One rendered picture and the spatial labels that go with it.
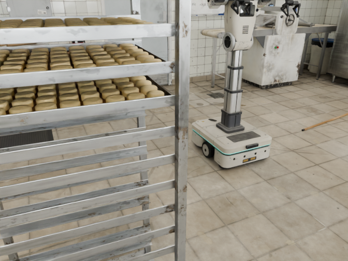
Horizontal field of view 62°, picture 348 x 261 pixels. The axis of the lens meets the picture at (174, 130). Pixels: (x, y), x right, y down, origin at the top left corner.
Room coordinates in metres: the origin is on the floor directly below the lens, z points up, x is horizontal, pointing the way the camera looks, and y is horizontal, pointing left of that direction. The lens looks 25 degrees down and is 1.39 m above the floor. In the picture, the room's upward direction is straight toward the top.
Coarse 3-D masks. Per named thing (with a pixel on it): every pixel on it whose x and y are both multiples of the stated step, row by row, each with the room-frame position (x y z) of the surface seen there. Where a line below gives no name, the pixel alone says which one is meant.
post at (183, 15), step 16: (176, 0) 0.73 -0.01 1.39; (176, 16) 0.73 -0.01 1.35; (176, 32) 0.73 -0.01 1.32; (176, 48) 0.73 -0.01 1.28; (176, 64) 0.73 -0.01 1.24; (176, 80) 0.73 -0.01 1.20; (176, 96) 0.73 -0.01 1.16; (176, 112) 0.73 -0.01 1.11; (176, 128) 0.73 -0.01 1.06; (176, 144) 0.73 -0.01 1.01; (176, 160) 0.73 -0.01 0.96; (176, 176) 0.73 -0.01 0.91; (176, 192) 0.73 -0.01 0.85; (176, 208) 0.73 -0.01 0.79; (176, 224) 0.73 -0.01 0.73; (176, 240) 0.73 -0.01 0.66; (176, 256) 0.72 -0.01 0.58
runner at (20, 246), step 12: (120, 216) 0.68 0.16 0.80; (132, 216) 0.69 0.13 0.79; (144, 216) 0.71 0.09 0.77; (72, 228) 0.63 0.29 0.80; (84, 228) 0.64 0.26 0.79; (96, 228) 0.65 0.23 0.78; (24, 240) 0.59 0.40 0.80; (36, 240) 0.60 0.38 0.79; (48, 240) 0.61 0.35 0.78; (60, 240) 0.62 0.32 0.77; (0, 252) 0.56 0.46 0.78; (12, 252) 0.57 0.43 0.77
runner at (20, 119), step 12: (168, 96) 0.74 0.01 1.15; (60, 108) 0.64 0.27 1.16; (72, 108) 0.65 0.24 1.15; (84, 108) 0.66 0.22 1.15; (96, 108) 0.67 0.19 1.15; (108, 108) 0.68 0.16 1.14; (120, 108) 0.69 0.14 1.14; (132, 108) 0.70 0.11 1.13; (144, 108) 0.71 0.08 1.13; (0, 120) 0.59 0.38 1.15; (12, 120) 0.60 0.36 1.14; (24, 120) 0.61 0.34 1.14; (36, 120) 0.62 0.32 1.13; (48, 120) 0.63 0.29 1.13; (60, 120) 0.64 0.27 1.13
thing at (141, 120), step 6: (132, 0) 1.13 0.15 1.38; (138, 0) 1.14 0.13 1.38; (132, 6) 1.13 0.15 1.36; (138, 6) 1.14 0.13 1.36; (132, 12) 1.14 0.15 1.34; (138, 12) 1.14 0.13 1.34; (138, 120) 1.14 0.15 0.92; (144, 120) 1.14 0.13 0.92; (138, 126) 1.14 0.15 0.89; (144, 126) 1.14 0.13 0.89; (138, 144) 1.16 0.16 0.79; (144, 144) 1.14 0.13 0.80; (144, 156) 1.14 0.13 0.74; (144, 174) 1.14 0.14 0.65; (144, 222) 1.14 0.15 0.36; (150, 246) 1.14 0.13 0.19
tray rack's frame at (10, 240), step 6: (0, 204) 0.93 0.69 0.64; (0, 210) 0.92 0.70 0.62; (0, 228) 0.92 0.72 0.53; (6, 240) 0.92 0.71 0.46; (12, 240) 0.94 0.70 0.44; (138, 252) 1.14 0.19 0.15; (144, 252) 1.14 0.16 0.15; (12, 258) 0.92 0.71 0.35; (114, 258) 1.10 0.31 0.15; (120, 258) 1.10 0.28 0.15; (126, 258) 1.10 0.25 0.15
